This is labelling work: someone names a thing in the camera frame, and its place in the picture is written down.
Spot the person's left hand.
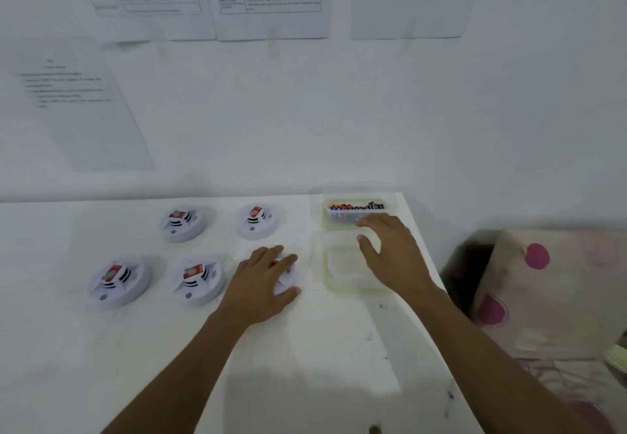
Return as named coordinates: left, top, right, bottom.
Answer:
left=216, top=245, right=302, bottom=328

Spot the pale yellow object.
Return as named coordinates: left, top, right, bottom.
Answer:
left=603, top=343, right=627, bottom=377

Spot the person's right hand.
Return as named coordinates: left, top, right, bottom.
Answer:
left=357, top=213, right=435, bottom=298

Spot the white round smoke detector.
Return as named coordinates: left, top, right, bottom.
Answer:
left=236, top=203, right=280, bottom=240
left=267, top=252, right=299, bottom=298
left=88, top=260, right=152, bottom=310
left=159, top=208, right=207, bottom=244
left=173, top=258, right=227, bottom=306

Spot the clear plastic container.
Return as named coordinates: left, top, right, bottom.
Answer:
left=311, top=184, right=400, bottom=232

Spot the person's right forearm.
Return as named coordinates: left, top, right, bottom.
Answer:
left=415, top=286, right=601, bottom=434

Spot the pink dotted pillow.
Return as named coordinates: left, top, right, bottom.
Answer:
left=471, top=229, right=627, bottom=362

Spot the pink patterned bedsheet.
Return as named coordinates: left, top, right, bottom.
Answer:
left=514, top=356, right=627, bottom=434

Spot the person's left forearm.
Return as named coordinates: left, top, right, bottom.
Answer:
left=99, top=312, right=247, bottom=434

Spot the empty clear plastic tray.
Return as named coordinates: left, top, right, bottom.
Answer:
left=322, top=244, right=390, bottom=296

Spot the pile of small batteries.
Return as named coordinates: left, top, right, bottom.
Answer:
left=327, top=201, right=386, bottom=213

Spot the printed paper sheet with text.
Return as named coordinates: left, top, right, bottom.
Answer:
left=14, top=38, right=157, bottom=173

